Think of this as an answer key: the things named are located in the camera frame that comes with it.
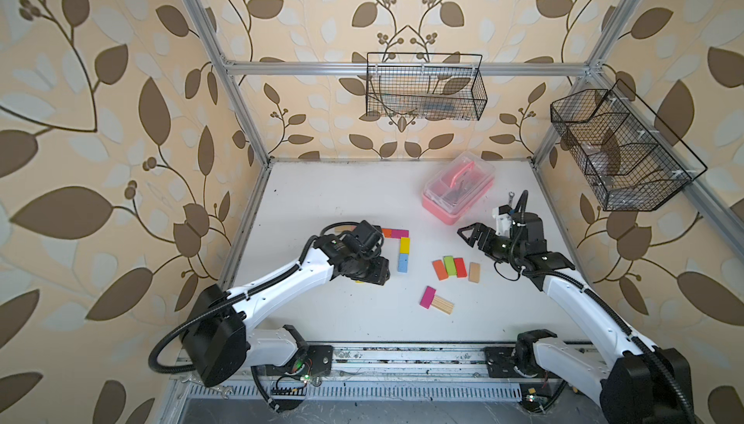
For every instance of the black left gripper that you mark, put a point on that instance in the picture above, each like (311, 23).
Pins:
(381, 274)

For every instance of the aluminium frame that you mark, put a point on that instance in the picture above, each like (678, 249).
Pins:
(720, 217)

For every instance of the blue block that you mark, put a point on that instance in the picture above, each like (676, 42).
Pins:
(402, 265)

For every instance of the orange-red block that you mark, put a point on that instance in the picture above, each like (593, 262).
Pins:
(440, 270)

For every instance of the black wire basket back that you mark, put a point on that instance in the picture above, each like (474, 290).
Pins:
(425, 85)

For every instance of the ridged wood block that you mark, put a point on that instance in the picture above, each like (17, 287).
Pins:
(442, 305)

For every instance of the pink plastic storage box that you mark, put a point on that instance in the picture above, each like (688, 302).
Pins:
(456, 188)

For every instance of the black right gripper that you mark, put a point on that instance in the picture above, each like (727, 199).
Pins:
(480, 228)

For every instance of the green block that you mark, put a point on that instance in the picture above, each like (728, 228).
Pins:
(450, 266)

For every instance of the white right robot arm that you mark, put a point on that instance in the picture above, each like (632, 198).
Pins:
(634, 380)

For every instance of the magenta slanted block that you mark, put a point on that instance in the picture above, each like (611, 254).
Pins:
(428, 297)

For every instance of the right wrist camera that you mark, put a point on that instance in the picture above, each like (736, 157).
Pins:
(503, 216)

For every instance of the black wire basket right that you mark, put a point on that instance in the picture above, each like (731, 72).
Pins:
(630, 156)

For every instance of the red block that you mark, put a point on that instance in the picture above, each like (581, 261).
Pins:
(460, 268)

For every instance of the black wire basket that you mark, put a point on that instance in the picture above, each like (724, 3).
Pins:
(630, 156)
(425, 85)

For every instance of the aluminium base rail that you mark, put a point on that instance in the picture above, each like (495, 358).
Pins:
(439, 372)

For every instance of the yellow block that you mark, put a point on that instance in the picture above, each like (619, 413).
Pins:
(405, 245)

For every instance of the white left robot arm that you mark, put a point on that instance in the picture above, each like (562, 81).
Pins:
(222, 335)

